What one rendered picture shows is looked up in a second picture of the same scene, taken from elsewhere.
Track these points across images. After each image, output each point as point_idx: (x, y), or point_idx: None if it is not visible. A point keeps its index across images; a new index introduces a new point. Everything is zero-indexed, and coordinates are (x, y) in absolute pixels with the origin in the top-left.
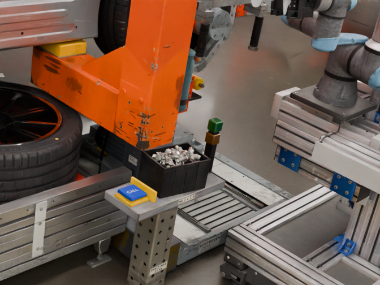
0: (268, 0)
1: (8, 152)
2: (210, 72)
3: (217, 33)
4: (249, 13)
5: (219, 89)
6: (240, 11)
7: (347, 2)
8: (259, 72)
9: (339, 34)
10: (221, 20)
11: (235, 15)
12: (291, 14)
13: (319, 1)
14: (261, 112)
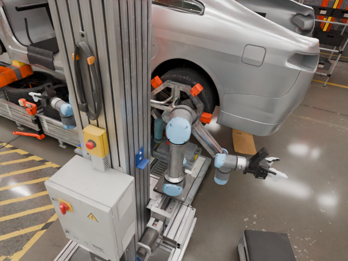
0: (249, 127)
1: None
2: (296, 159)
3: (167, 120)
4: (233, 127)
5: (282, 165)
6: (203, 120)
7: (60, 111)
8: (328, 176)
9: (64, 124)
10: (168, 115)
11: (200, 120)
12: (47, 104)
13: (51, 104)
14: (276, 186)
